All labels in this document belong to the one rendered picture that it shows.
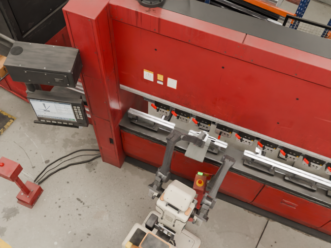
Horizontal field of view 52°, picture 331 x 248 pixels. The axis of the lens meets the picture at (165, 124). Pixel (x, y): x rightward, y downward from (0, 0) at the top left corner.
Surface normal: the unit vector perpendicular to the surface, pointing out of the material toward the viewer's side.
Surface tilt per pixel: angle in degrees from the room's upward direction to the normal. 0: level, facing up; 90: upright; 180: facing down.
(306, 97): 90
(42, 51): 0
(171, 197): 48
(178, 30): 90
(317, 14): 0
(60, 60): 1
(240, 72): 90
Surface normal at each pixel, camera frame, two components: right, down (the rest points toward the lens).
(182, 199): -0.36, 0.16
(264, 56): -0.38, 0.77
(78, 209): 0.04, -0.54
